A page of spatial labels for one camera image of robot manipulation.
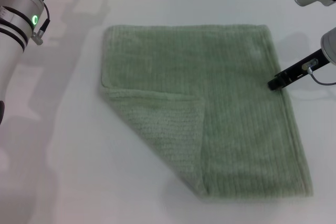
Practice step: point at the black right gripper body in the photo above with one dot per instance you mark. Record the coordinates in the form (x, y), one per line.
(302, 68)

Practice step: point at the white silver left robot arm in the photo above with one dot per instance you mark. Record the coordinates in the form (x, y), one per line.
(13, 30)

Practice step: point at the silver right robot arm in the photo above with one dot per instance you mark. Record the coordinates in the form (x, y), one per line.
(330, 48)

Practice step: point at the green ribbed towel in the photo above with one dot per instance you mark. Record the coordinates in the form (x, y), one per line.
(183, 77)

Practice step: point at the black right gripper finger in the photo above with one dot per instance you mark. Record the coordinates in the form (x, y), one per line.
(278, 75)
(275, 84)

